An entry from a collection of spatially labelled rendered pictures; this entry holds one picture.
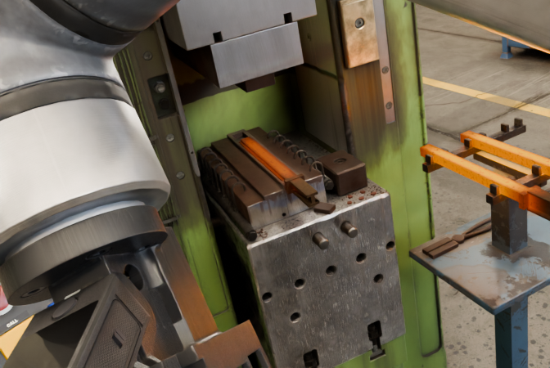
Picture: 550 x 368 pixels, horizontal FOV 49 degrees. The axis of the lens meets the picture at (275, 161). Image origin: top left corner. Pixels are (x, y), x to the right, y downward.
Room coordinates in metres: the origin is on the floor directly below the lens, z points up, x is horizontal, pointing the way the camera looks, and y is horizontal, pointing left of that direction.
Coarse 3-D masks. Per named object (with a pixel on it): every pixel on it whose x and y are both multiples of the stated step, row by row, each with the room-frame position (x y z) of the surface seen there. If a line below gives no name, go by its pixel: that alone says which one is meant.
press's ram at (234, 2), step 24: (192, 0) 1.23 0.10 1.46; (216, 0) 1.25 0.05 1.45; (240, 0) 1.26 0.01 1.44; (264, 0) 1.28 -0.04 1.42; (288, 0) 1.30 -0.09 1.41; (312, 0) 1.31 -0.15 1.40; (168, 24) 1.33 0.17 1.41; (192, 24) 1.23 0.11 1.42; (216, 24) 1.25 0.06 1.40; (240, 24) 1.26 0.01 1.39; (264, 24) 1.28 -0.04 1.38; (192, 48) 1.23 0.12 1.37
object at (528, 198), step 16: (448, 160) 1.25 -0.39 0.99; (464, 160) 1.23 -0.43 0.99; (464, 176) 1.20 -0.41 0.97; (480, 176) 1.15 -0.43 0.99; (496, 176) 1.13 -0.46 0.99; (512, 192) 1.06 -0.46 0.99; (528, 192) 1.03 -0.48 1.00; (544, 192) 1.01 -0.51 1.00; (528, 208) 1.03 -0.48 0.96; (544, 208) 1.00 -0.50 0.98
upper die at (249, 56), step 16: (256, 32) 1.27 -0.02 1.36; (272, 32) 1.28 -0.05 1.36; (288, 32) 1.29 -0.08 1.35; (176, 48) 1.57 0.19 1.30; (208, 48) 1.26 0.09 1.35; (224, 48) 1.25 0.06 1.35; (240, 48) 1.26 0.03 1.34; (256, 48) 1.27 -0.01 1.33; (272, 48) 1.28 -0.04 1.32; (288, 48) 1.29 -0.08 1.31; (192, 64) 1.43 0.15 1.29; (208, 64) 1.29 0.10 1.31; (224, 64) 1.24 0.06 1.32; (240, 64) 1.26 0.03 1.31; (256, 64) 1.27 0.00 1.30; (272, 64) 1.28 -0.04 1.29; (288, 64) 1.29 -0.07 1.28; (224, 80) 1.24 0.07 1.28; (240, 80) 1.25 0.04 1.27
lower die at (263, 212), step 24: (216, 144) 1.63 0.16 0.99; (240, 144) 1.57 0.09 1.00; (264, 144) 1.55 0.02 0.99; (216, 168) 1.48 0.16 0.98; (240, 168) 1.43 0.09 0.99; (264, 168) 1.38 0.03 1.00; (312, 168) 1.34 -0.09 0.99; (240, 192) 1.32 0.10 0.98; (264, 192) 1.27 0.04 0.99; (264, 216) 1.25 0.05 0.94; (288, 216) 1.27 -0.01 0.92
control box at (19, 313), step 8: (32, 304) 0.90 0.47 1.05; (40, 304) 0.91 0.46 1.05; (48, 304) 0.91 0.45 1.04; (0, 312) 0.87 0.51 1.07; (8, 312) 0.88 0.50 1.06; (16, 312) 0.88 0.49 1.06; (24, 312) 0.89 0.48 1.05; (32, 312) 0.89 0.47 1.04; (0, 320) 0.86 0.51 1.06; (8, 320) 0.87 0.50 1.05; (16, 320) 0.87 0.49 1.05; (24, 320) 0.88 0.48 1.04; (0, 328) 0.86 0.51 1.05; (8, 328) 0.86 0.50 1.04; (0, 352) 0.83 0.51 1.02; (0, 360) 0.82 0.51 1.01
